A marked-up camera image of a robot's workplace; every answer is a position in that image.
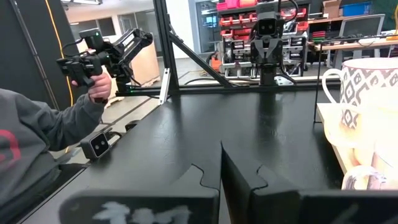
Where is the blue bin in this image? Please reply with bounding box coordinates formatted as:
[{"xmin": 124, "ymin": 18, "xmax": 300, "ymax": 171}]
[{"xmin": 340, "ymin": 1, "xmax": 373, "ymax": 17}]

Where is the peach ceramic mug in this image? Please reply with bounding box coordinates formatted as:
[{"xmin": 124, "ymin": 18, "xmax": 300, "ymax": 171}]
[{"xmin": 323, "ymin": 88, "xmax": 398, "ymax": 191}]

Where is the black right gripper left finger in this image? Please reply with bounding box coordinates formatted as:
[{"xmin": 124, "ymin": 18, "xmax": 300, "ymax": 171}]
[{"xmin": 58, "ymin": 139, "xmax": 222, "ymax": 224}]

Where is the orange floor machine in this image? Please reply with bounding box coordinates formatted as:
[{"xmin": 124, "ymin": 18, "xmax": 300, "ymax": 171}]
[{"xmin": 210, "ymin": 55, "xmax": 223, "ymax": 72}]

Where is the large wooden crate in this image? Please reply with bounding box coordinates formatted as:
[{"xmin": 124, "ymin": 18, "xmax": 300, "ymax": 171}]
[{"xmin": 129, "ymin": 42, "xmax": 161, "ymax": 87}]

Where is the silver metal bracket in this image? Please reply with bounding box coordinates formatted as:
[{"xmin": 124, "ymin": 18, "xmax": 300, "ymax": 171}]
[{"xmin": 158, "ymin": 67, "xmax": 172, "ymax": 106}]

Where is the wooden work desk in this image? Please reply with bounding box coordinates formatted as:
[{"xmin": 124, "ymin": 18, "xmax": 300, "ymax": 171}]
[{"xmin": 307, "ymin": 39, "xmax": 398, "ymax": 70}]

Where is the cardboard box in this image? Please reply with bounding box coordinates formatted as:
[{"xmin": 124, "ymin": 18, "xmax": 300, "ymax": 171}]
[{"xmin": 322, "ymin": 0, "xmax": 342, "ymax": 19}]

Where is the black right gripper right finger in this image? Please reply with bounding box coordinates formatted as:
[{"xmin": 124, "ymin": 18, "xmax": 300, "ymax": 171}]
[{"xmin": 220, "ymin": 141, "xmax": 398, "ymax": 224}]

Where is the clear glass cup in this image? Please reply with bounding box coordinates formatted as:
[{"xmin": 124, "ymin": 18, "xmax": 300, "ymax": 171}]
[{"xmin": 341, "ymin": 164, "xmax": 389, "ymax": 191}]

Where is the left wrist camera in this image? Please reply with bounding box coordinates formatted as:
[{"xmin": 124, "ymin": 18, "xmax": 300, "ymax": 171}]
[{"xmin": 256, "ymin": 11, "xmax": 279, "ymax": 37}]

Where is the yellow hanging cable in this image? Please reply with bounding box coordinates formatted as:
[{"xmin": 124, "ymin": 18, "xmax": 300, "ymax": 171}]
[{"xmin": 44, "ymin": 0, "xmax": 75, "ymax": 108}]

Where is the grey mesh office chair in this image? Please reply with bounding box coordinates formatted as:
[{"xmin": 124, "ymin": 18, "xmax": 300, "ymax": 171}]
[{"xmin": 337, "ymin": 13, "xmax": 386, "ymax": 40}]

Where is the small black table camera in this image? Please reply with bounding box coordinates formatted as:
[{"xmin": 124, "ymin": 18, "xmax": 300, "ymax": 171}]
[{"xmin": 79, "ymin": 131, "xmax": 111, "ymax": 161}]

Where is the grey white patterned mug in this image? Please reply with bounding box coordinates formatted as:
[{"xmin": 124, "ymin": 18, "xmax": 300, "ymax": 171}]
[{"xmin": 321, "ymin": 57, "xmax": 398, "ymax": 130}]

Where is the black side panel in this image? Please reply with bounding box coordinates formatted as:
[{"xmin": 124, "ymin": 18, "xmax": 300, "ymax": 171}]
[{"xmin": 0, "ymin": 0, "xmax": 75, "ymax": 111}]

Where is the person's hand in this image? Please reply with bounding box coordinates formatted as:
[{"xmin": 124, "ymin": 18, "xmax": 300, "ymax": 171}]
[{"xmin": 70, "ymin": 72, "xmax": 113, "ymax": 104}]

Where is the person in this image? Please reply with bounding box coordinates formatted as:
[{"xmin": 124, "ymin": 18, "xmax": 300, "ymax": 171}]
[{"xmin": 0, "ymin": 88, "xmax": 106, "ymax": 224}]

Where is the black aluminium table frame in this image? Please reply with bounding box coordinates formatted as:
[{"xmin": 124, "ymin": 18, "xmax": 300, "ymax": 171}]
[{"xmin": 114, "ymin": 0, "xmax": 343, "ymax": 98}]

